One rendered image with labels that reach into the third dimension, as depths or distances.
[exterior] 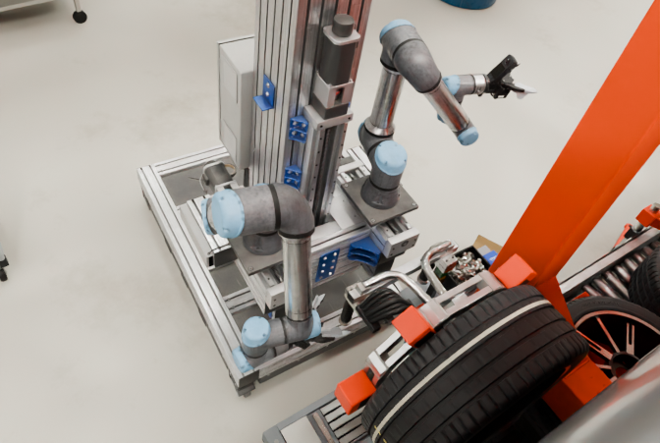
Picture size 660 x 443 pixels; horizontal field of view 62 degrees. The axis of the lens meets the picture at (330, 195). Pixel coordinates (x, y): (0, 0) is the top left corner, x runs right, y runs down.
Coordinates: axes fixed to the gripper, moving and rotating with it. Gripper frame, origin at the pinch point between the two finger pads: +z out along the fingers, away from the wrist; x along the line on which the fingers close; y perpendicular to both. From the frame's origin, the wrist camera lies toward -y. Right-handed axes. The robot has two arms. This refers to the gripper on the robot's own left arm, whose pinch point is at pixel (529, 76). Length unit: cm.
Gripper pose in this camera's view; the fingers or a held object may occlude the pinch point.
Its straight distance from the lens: 223.1
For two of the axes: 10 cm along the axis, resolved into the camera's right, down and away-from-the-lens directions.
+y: -1.7, 5.6, 8.1
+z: 9.5, -1.2, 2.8
